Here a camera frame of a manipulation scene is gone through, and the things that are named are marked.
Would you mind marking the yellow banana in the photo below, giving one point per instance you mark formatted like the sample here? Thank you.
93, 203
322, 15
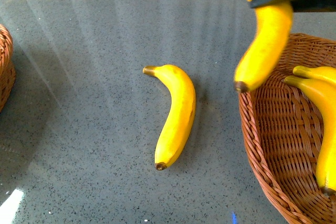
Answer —
274, 23
179, 122
322, 95
324, 73

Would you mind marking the brown wicker basket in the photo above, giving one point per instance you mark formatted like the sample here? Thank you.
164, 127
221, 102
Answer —
283, 131
8, 74

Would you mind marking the right brown wicker basket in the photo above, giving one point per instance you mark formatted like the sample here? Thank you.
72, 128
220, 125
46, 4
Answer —
283, 131

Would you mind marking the left brown wicker basket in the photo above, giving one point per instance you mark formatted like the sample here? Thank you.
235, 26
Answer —
8, 74

